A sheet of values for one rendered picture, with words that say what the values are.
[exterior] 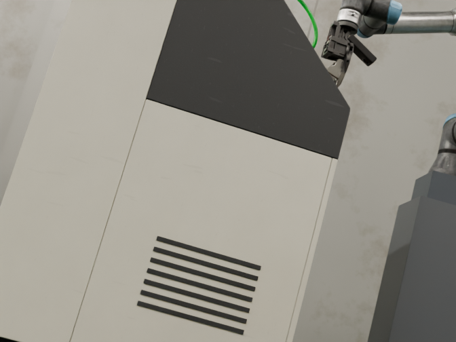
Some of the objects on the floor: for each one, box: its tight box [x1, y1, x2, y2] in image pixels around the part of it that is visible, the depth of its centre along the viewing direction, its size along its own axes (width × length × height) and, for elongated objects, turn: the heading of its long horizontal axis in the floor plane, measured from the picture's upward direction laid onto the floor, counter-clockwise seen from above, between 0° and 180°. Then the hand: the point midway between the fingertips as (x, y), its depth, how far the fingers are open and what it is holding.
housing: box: [0, 0, 177, 342], centre depth 254 cm, size 140×28×150 cm, turn 63°
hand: (338, 85), depth 213 cm, fingers closed
